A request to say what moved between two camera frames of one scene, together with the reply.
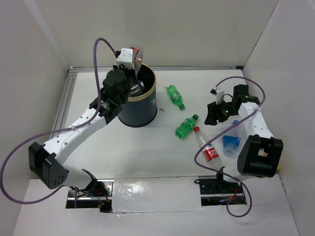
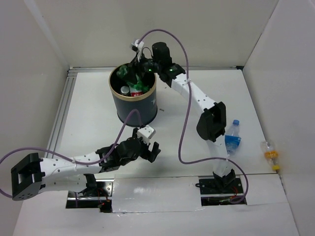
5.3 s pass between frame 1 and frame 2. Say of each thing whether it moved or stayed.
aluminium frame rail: stayed
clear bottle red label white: moved
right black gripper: moved
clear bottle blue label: stayed
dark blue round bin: stayed
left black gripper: moved
